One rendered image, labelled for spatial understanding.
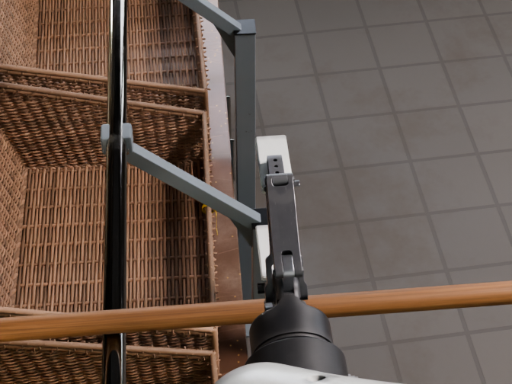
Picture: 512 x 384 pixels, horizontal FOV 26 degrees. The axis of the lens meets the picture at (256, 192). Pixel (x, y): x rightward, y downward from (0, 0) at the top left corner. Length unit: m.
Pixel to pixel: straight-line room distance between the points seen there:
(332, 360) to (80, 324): 0.49
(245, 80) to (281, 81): 1.23
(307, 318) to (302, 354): 0.05
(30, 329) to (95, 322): 0.08
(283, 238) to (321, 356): 0.11
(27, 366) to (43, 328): 0.53
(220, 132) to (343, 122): 0.91
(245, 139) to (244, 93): 0.13
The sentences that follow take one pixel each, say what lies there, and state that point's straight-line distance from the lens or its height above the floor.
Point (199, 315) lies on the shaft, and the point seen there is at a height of 1.20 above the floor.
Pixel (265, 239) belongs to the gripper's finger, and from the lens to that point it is 1.17.
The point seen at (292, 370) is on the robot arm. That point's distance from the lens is 0.80.
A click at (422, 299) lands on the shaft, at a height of 1.20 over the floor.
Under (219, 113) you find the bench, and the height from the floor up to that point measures 0.58.
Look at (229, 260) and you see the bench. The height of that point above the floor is 0.58.
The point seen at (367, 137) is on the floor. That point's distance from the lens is 3.28.
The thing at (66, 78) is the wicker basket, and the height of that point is 0.80.
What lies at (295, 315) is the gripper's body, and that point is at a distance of 0.99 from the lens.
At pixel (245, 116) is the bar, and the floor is 0.73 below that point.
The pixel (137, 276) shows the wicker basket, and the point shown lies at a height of 0.59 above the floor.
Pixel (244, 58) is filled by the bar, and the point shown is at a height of 0.89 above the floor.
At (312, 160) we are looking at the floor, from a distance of 3.20.
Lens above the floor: 2.33
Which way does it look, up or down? 49 degrees down
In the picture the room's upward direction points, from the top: straight up
